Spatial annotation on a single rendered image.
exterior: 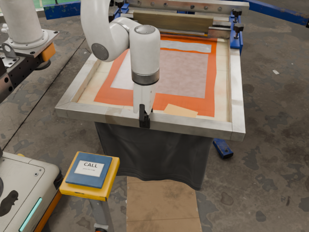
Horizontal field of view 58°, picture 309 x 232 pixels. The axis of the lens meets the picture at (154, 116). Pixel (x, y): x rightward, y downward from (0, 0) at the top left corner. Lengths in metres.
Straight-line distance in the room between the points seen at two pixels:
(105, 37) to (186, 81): 0.48
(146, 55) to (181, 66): 0.46
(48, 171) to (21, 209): 0.24
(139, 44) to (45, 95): 2.06
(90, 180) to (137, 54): 0.34
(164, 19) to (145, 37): 0.65
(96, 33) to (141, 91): 0.19
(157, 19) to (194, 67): 0.32
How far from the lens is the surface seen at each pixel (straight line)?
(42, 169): 1.72
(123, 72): 1.09
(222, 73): 1.11
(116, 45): 0.66
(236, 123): 0.85
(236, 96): 0.95
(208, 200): 1.85
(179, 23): 1.30
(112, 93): 0.99
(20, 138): 2.35
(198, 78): 1.06
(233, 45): 1.22
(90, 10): 0.64
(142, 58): 0.68
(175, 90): 0.99
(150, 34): 0.66
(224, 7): 1.50
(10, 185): 1.73
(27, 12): 0.96
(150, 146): 1.07
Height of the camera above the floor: 1.59
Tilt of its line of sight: 44 degrees down
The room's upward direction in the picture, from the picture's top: straight up
